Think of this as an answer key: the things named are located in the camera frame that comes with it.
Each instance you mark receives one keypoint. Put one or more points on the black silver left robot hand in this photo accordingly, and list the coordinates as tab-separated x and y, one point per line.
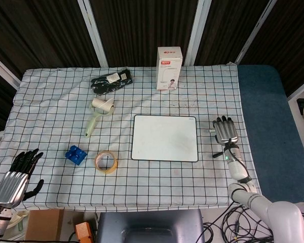
11	184

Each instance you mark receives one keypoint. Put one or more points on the white partition frame post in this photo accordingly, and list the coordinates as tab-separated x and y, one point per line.
2	69
253	33
196	33
93	33

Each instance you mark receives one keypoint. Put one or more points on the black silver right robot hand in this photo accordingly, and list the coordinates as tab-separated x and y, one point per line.
225	131

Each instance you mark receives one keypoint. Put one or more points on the brown cardboard box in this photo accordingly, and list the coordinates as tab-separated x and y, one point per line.
43	225

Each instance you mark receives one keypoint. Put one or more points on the yellow packing tape roll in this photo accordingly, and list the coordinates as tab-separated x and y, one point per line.
111	169

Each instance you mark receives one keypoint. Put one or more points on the blue toy building block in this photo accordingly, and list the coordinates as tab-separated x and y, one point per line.
76	155

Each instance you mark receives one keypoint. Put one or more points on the pale green lint roller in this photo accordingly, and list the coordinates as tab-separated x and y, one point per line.
101	106

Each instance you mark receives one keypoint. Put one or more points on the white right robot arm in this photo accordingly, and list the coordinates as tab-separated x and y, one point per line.
263	202

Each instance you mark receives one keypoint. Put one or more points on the black gloves in plastic bag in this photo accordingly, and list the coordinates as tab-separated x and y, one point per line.
109	83

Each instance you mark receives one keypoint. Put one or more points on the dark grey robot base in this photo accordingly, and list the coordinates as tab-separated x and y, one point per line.
149	225

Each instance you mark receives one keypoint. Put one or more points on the orange box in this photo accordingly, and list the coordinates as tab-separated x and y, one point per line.
83	231

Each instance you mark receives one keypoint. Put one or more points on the dark blue table mat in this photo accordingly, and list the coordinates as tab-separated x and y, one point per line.
266	126

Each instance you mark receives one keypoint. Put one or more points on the black marker cap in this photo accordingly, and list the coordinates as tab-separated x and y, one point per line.
217	154

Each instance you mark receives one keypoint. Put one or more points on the beige plastic container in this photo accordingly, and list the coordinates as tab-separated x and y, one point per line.
15	220

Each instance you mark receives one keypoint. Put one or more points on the white desk lamp carton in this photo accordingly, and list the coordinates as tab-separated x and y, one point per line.
169	68

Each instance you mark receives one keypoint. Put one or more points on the white black checked tablecloth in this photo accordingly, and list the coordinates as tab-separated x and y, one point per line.
53	114

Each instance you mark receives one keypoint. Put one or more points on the white drawing board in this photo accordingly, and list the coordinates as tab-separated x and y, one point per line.
164	139

